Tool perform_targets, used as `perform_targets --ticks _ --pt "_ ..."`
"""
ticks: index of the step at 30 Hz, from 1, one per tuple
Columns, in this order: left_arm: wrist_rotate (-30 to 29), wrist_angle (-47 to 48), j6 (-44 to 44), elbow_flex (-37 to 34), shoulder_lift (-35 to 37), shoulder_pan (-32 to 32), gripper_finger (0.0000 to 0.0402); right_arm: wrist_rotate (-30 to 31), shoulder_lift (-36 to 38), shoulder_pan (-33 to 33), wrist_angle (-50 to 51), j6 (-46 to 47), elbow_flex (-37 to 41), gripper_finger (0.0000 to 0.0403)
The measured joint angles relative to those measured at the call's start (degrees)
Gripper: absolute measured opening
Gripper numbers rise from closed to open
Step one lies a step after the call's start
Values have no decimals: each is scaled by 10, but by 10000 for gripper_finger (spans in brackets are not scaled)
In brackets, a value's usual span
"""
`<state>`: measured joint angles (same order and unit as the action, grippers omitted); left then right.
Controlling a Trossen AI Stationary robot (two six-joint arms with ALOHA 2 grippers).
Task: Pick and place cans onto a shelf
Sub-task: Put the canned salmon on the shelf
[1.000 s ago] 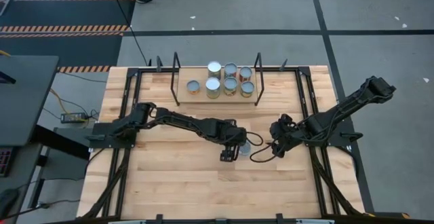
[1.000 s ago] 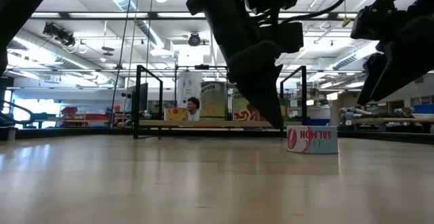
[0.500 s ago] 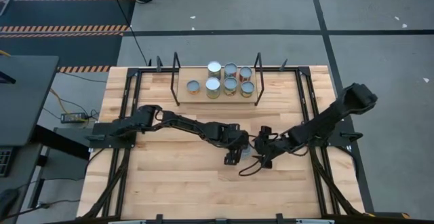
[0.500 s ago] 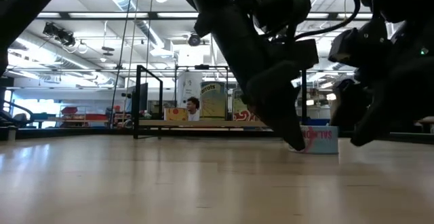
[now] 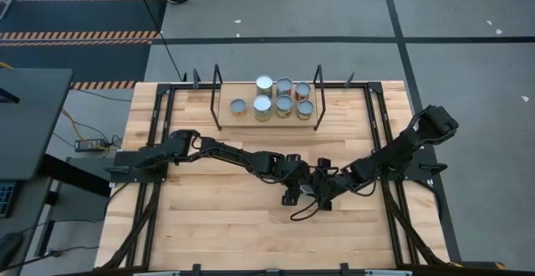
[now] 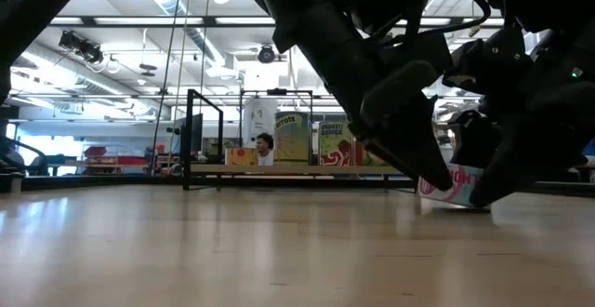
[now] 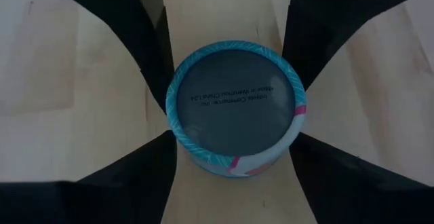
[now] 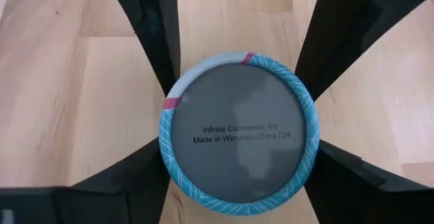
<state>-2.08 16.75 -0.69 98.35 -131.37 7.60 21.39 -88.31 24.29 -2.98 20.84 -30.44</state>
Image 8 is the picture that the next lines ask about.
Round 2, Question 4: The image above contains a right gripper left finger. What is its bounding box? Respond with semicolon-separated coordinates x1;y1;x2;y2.
0;138;171;224

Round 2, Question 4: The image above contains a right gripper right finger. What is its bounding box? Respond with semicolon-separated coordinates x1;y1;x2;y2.
304;140;434;224

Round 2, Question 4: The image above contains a short teal patterned can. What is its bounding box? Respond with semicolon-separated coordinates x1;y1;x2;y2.
158;50;321;217

